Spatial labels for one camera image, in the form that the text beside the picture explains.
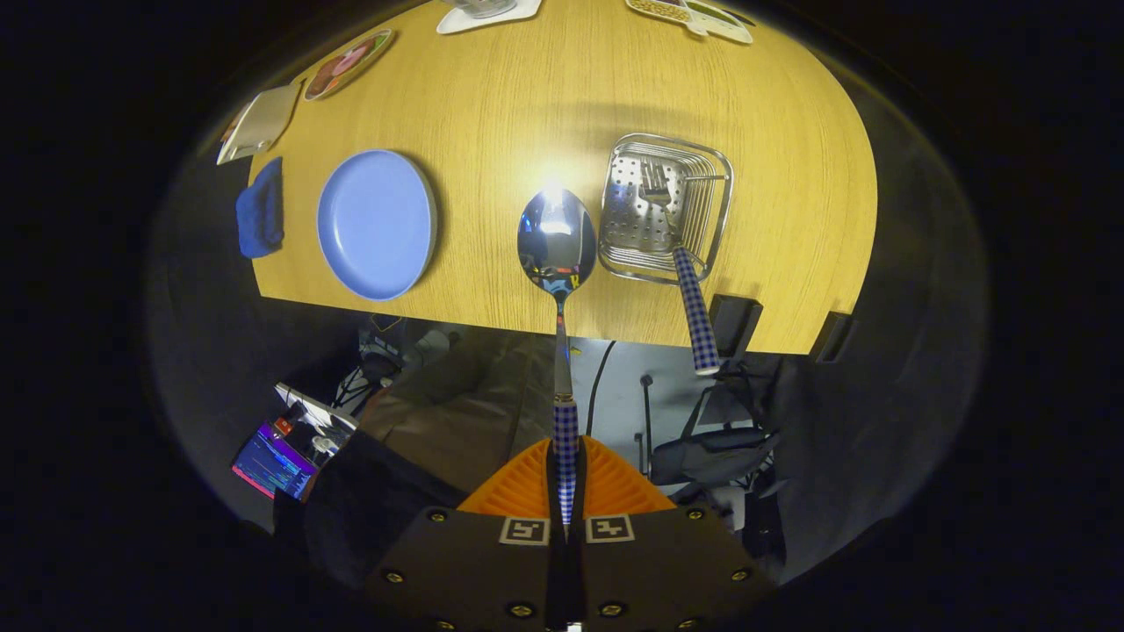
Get oval plate of food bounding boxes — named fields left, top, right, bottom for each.
left=303, top=28, right=394, bottom=102

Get fork with checked handle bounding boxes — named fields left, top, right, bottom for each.
left=639, top=162, right=722, bottom=377

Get black cable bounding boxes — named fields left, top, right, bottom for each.
left=587, top=341, right=617, bottom=437

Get blue folded cloth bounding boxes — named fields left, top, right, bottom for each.
left=234, top=156, right=285, bottom=260

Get white square coaster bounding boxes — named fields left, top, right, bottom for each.
left=436, top=0, right=544, bottom=36

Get metal wire basket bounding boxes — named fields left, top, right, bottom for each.
left=598, top=133, right=735, bottom=286

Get white divided tray with beans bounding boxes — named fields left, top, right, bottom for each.
left=625, top=0, right=754, bottom=46

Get white toaster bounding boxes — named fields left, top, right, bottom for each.
left=216, top=83, right=302, bottom=167

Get blue round plate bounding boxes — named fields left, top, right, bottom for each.
left=316, top=148, right=438, bottom=302

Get spoon with checked handle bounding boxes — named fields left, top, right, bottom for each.
left=516, top=187, right=598, bottom=528

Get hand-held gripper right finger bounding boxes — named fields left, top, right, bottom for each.
left=575, top=436, right=778, bottom=632

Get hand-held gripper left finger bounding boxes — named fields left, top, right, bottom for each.
left=364, top=436, right=563, bottom=632

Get person's dark shirt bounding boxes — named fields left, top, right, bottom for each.
left=272, top=430, right=466, bottom=589

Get person's legs in trousers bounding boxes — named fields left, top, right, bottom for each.
left=356, top=329, right=563, bottom=492

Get open laptop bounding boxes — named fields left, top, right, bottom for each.
left=231, top=382, right=359, bottom=501

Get black table clamp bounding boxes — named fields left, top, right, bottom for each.
left=707, top=294, right=765, bottom=361
left=812, top=312, right=854, bottom=365

